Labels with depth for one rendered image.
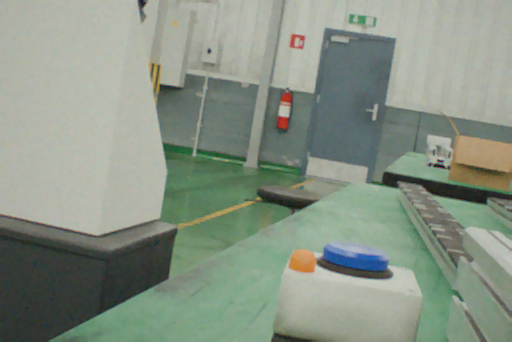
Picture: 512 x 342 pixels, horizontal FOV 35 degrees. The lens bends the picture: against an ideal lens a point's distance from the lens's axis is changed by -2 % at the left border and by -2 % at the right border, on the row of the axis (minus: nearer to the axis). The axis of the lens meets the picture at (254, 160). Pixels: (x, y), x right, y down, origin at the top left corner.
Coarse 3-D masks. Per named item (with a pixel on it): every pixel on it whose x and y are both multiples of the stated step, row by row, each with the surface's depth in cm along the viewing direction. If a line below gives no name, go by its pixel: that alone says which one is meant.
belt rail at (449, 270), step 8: (400, 192) 176; (400, 200) 164; (408, 200) 146; (408, 208) 144; (416, 216) 134; (416, 224) 126; (424, 224) 115; (424, 232) 113; (424, 240) 111; (432, 240) 108; (432, 248) 101; (440, 248) 94; (440, 256) 93; (440, 264) 92; (448, 264) 90; (448, 272) 85; (456, 272) 84; (448, 280) 84
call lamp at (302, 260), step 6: (294, 252) 47; (300, 252) 47; (306, 252) 47; (312, 252) 47; (294, 258) 47; (300, 258) 46; (306, 258) 46; (312, 258) 47; (294, 264) 47; (300, 264) 46; (306, 264) 46; (312, 264) 47; (300, 270) 46; (306, 270) 46; (312, 270) 47
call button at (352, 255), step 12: (324, 252) 49; (336, 252) 48; (348, 252) 48; (360, 252) 48; (372, 252) 49; (384, 252) 50; (348, 264) 48; (360, 264) 48; (372, 264) 48; (384, 264) 49
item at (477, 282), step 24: (480, 240) 55; (504, 240) 56; (480, 264) 52; (504, 264) 46; (456, 288) 60; (480, 288) 51; (504, 288) 44; (456, 312) 58; (480, 312) 49; (504, 312) 43; (456, 336) 56; (480, 336) 50; (504, 336) 42
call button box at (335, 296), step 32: (320, 256) 51; (288, 288) 46; (320, 288) 46; (352, 288) 46; (384, 288) 46; (416, 288) 47; (288, 320) 46; (320, 320) 46; (352, 320) 46; (384, 320) 46; (416, 320) 46
